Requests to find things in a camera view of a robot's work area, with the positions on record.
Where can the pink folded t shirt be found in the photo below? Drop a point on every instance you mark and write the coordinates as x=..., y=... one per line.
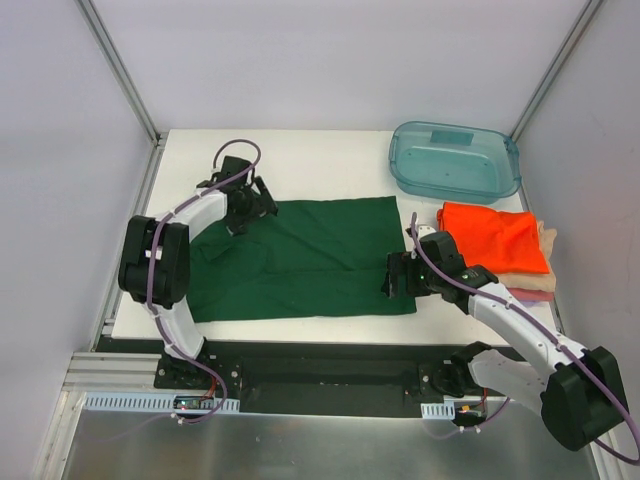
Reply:
x=534, y=296

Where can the left aluminium side rail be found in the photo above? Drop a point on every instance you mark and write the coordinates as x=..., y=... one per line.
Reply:
x=120, y=240

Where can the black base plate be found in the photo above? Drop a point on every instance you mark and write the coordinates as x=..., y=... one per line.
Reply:
x=389, y=402

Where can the beige folded t shirt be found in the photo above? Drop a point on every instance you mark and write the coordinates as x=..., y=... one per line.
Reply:
x=536, y=282

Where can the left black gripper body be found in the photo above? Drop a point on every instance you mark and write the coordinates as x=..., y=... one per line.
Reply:
x=248, y=208

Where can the right aluminium frame post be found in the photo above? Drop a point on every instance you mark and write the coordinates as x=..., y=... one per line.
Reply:
x=560, y=59

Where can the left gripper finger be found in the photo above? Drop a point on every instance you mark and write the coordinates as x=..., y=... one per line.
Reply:
x=264, y=203
x=237, y=224

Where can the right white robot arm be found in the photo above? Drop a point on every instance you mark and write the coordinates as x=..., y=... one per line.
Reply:
x=577, y=392

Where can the orange folded t shirt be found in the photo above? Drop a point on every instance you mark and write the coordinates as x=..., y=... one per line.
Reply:
x=503, y=242

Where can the left aluminium frame post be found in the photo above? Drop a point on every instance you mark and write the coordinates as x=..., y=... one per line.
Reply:
x=116, y=64

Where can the green t shirt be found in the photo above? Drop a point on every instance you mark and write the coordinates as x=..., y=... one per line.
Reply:
x=312, y=259

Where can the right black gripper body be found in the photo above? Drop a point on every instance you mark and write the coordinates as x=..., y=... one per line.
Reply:
x=395, y=275

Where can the front aluminium rail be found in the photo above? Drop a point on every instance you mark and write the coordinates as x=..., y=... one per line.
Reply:
x=458, y=376

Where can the teal plastic bin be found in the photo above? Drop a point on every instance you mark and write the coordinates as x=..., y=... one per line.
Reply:
x=454, y=163

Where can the aluminium frame post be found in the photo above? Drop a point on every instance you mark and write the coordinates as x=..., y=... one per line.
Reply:
x=560, y=59
x=116, y=64

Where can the right white cable duct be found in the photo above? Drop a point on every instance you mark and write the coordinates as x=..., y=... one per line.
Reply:
x=445, y=410

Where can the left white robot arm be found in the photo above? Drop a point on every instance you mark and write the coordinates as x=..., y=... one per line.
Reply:
x=155, y=265

